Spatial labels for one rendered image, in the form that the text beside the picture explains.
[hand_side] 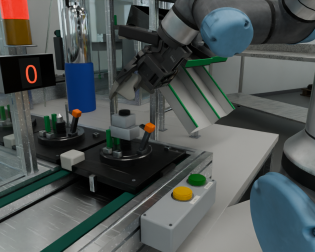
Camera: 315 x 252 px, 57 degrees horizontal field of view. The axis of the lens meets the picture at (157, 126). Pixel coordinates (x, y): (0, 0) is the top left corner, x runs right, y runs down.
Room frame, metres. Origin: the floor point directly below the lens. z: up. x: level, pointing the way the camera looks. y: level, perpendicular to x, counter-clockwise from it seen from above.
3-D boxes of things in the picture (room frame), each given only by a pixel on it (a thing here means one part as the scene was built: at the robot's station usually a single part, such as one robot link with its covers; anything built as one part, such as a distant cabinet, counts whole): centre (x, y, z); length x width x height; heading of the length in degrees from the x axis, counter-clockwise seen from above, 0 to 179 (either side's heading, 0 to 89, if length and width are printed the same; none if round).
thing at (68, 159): (0.69, 0.22, 0.97); 0.05 x 0.05 x 0.04; 58
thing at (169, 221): (0.53, -0.05, 0.93); 0.21 x 0.07 x 0.06; 148
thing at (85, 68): (1.66, 0.44, 1.00); 0.16 x 0.16 x 0.27
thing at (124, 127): (0.73, 0.09, 1.06); 0.08 x 0.04 x 0.07; 58
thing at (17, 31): (0.62, 0.29, 1.29); 0.05 x 0.05 x 0.05
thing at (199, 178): (0.59, -0.09, 0.96); 0.04 x 0.04 x 0.02
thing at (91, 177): (0.61, 0.15, 0.95); 0.01 x 0.01 x 0.04; 58
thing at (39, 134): (0.86, 0.30, 1.01); 0.24 x 0.24 x 0.13; 58
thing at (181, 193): (0.53, -0.05, 0.96); 0.04 x 0.04 x 0.02
